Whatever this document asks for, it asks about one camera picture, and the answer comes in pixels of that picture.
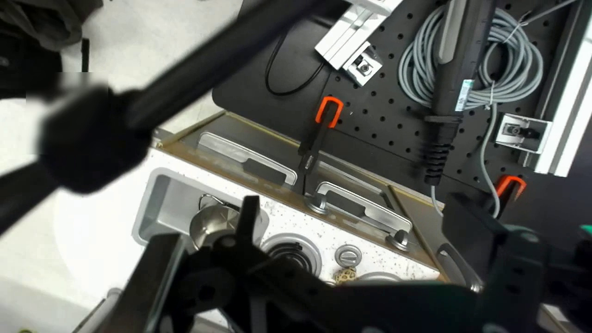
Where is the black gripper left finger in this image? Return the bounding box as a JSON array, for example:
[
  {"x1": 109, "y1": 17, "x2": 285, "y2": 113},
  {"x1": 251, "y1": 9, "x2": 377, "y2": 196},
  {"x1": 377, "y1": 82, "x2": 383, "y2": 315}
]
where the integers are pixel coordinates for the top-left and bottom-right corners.
[{"x1": 113, "y1": 194, "x2": 324, "y2": 333}]

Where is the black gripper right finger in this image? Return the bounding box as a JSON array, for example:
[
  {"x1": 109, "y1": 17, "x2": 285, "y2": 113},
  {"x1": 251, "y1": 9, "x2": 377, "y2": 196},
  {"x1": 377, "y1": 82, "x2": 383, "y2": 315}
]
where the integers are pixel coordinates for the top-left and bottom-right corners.
[{"x1": 442, "y1": 193, "x2": 592, "y2": 333}]

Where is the silver pot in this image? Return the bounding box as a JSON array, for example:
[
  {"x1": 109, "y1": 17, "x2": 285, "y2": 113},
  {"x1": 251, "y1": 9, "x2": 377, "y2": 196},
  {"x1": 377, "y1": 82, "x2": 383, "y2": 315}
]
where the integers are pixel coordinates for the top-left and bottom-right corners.
[{"x1": 189, "y1": 202, "x2": 244, "y2": 252}]

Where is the black toy stove burner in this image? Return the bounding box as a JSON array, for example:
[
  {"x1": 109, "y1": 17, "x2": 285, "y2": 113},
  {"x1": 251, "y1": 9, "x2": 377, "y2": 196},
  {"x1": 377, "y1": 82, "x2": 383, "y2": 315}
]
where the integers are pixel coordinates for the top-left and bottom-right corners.
[
  {"x1": 261, "y1": 233, "x2": 324, "y2": 278},
  {"x1": 355, "y1": 270, "x2": 403, "y2": 287}
]

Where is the grey toy sink basin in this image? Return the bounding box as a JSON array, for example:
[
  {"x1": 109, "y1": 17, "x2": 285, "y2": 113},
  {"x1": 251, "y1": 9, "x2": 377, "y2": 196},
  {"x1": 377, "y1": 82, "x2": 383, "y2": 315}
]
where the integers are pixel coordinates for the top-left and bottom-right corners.
[{"x1": 131, "y1": 169, "x2": 272, "y2": 256}]

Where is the silver stove knob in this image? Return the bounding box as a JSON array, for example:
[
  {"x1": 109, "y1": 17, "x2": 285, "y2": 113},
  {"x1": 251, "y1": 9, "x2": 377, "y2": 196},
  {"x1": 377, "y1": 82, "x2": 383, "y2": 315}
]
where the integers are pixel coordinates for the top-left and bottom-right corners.
[{"x1": 333, "y1": 243, "x2": 364, "y2": 268}]

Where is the orange and black clamp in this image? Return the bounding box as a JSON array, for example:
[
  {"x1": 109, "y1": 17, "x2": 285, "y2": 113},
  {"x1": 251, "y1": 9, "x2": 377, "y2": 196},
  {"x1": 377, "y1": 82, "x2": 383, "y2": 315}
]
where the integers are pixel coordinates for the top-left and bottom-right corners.
[
  {"x1": 296, "y1": 95, "x2": 346, "y2": 194},
  {"x1": 490, "y1": 174, "x2": 529, "y2": 219}
]

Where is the aluminium extrusion bar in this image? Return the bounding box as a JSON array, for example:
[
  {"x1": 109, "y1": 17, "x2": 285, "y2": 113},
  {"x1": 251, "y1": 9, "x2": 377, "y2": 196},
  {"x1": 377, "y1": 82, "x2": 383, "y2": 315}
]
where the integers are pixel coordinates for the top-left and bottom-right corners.
[
  {"x1": 494, "y1": 0, "x2": 592, "y2": 182},
  {"x1": 313, "y1": 0, "x2": 403, "y2": 89}
]

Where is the black perforated table board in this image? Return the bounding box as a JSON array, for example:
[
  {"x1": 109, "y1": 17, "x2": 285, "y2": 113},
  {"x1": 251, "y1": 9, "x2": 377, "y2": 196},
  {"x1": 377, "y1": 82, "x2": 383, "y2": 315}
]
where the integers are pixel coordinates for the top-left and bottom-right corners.
[{"x1": 211, "y1": 0, "x2": 592, "y2": 248}]

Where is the black bag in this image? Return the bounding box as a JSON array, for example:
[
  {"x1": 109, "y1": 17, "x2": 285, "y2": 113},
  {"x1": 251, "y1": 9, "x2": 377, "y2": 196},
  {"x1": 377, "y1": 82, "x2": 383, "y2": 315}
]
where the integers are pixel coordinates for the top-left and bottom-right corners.
[{"x1": 0, "y1": 0, "x2": 103, "y2": 108}]

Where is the grey toy kitchen door handle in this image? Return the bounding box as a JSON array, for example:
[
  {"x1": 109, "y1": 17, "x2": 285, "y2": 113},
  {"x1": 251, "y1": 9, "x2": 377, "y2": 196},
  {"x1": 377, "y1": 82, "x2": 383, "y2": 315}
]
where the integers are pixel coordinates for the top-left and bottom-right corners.
[
  {"x1": 313, "y1": 180, "x2": 414, "y2": 235},
  {"x1": 196, "y1": 130, "x2": 300, "y2": 189}
]

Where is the toy kitchen with yellow frame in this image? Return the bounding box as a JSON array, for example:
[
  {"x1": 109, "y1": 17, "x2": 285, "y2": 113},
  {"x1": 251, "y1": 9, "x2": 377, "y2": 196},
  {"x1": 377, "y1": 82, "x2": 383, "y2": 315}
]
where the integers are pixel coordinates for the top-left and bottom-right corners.
[{"x1": 72, "y1": 109, "x2": 488, "y2": 333}]

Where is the thick black cable with connector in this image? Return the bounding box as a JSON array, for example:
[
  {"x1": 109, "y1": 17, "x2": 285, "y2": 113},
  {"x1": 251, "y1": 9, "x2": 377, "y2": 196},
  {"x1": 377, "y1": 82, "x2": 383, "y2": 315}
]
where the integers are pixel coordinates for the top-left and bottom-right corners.
[{"x1": 420, "y1": 0, "x2": 499, "y2": 187}]

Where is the thin black cable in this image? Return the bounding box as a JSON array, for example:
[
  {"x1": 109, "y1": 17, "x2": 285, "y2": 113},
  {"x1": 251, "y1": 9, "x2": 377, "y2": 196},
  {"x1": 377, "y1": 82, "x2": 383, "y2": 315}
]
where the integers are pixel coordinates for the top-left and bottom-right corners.
[{"x1": 263, "y1": 28, "x2": 329, "y2": 98}]

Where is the grey coiled cable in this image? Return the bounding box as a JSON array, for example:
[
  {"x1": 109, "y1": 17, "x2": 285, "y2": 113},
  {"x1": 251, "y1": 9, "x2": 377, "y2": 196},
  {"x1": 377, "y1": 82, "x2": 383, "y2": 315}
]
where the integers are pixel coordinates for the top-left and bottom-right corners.
[{"x1": 396, "y1": 4, "x2": 547, "y2": 219}]

